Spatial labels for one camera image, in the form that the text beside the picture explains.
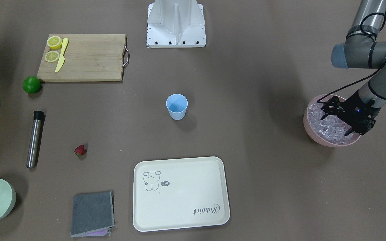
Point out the red strawberry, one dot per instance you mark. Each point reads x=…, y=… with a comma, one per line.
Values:
x=80, y=150

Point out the lemon slice lower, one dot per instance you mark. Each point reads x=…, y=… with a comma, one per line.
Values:
x=51, y=56

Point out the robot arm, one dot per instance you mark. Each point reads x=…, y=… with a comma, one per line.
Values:
x=364, y=47

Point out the yellow plastic knife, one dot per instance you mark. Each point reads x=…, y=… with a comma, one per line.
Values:
x=61, y=59

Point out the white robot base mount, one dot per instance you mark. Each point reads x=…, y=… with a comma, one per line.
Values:
x=175, y=24

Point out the lemon slice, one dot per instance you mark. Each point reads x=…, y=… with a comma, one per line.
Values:
x=51, y=56
x=54, y=42

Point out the green lime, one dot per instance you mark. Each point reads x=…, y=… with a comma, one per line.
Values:
x=31, y=84

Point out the wooden cutting board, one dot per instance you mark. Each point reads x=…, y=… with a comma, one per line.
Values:
x=89, y=57

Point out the cream rabbit tray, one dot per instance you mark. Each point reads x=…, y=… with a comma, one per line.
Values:
x=180, y=193

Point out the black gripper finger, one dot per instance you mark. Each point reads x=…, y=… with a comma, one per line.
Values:
x=357, y=127
x=333, y=106

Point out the steel muddler black tip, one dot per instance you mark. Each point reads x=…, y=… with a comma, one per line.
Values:
x=34, y=145

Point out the lemon slice upper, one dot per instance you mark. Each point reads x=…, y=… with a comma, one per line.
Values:
x=54, y=42

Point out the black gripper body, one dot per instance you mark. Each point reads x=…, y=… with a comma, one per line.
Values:
x=349, y=107

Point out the pink bowl of ice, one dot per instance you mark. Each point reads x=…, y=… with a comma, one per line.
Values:
x=328, y=131

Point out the light blue plastic cup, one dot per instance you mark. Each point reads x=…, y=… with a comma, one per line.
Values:
x=176, y=105

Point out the folded grey cloth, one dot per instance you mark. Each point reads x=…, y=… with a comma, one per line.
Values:
x=92, y=214

